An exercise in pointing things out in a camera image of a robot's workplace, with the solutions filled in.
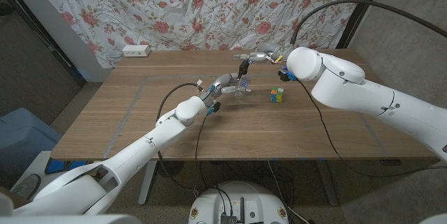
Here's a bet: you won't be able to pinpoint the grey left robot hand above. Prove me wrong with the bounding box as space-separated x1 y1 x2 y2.
198 72 252 109

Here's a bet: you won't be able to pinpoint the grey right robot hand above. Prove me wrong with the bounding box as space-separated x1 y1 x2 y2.
233 42 291 65

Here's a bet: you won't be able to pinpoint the clear plastic spray bottle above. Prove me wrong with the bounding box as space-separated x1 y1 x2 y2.
235 75 252 99

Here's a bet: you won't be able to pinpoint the black trigger sprayer head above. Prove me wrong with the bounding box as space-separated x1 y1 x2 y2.
237 59 251 79

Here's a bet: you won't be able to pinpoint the multicoloured Rubik's cube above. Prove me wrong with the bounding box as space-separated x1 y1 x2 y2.
270 86 284 103

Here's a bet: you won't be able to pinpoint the floral print backdrop cloth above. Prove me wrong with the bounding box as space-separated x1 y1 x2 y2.
26 0 374 70

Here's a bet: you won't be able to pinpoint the white power strip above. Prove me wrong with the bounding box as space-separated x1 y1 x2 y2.
122 44 152 58

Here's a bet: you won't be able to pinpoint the black round floor base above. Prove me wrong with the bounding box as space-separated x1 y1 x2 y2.
156 160 185 179

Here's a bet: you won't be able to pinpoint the white robot torso base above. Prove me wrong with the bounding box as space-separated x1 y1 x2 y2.
187 181 290 224

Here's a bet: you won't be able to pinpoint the white table leg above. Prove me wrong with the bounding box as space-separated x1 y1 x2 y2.
138 160 158 207
316 159 339 207

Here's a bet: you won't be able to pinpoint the white floor platform blue pads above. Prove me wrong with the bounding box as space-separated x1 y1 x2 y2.
10 150 105 197

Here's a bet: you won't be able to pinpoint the blue plastic bin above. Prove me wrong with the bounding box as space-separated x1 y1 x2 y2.
0 107 63 179

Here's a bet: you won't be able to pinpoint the person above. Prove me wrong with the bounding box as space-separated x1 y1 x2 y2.
0 174 42 214

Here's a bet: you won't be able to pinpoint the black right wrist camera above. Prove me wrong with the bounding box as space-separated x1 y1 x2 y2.
278 66 298 82

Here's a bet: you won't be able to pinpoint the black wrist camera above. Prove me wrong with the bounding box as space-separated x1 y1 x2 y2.
278 66 298 82
205 101 222 116

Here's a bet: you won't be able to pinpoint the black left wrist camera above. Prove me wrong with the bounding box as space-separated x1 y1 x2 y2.
205 101 222 116

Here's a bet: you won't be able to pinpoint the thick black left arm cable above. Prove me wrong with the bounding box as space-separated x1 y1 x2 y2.
156 82 200 197

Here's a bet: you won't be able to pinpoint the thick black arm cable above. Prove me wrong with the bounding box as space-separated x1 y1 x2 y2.
289 0 447 45
156 82 200 197

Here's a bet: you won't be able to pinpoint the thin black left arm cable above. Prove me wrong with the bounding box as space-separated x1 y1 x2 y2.
193 114 210 192

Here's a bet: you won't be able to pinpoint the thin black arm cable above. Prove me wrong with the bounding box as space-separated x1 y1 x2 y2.
193 114 210 192
296 79 447 179

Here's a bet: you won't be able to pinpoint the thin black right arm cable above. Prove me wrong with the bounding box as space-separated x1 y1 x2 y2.
296 79 447 179

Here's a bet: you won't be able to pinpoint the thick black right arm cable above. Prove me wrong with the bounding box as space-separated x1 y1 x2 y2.
289 0 447 45

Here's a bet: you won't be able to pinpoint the black slanted wall bar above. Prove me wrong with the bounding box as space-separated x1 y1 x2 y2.
0 0 87 87

